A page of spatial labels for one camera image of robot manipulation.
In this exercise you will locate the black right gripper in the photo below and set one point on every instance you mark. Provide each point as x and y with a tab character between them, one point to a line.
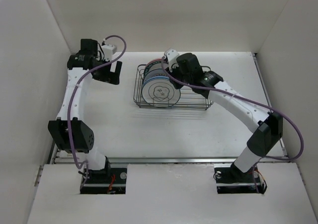
174	70

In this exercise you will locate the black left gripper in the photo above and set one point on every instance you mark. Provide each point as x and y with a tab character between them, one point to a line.
110	77

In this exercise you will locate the teal rim lettered plate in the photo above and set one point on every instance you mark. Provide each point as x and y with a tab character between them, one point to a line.
153	72

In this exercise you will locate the pink plate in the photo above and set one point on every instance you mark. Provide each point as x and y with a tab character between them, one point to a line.
153	64

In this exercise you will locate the white plate black rim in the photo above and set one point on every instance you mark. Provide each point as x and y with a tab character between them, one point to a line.
162	96

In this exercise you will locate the metal wire dish rack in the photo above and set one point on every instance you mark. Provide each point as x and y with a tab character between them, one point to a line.
188	100

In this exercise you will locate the blue plate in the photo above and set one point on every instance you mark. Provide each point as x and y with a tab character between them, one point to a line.
161	81

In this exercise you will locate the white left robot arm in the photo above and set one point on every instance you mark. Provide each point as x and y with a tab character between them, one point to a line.
69	131

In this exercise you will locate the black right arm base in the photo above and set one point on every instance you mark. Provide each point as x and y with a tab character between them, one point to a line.
230	180

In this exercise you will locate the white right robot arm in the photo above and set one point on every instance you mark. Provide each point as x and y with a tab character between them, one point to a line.
266	126

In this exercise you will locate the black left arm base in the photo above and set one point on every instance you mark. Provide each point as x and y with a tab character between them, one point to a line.
110	181

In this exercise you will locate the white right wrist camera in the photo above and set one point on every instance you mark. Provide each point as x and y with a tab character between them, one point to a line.
170	57

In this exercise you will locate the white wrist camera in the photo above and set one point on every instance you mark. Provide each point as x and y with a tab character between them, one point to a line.
108	50
170	57

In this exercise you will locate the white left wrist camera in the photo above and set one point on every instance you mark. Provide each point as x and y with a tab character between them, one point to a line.
108	50

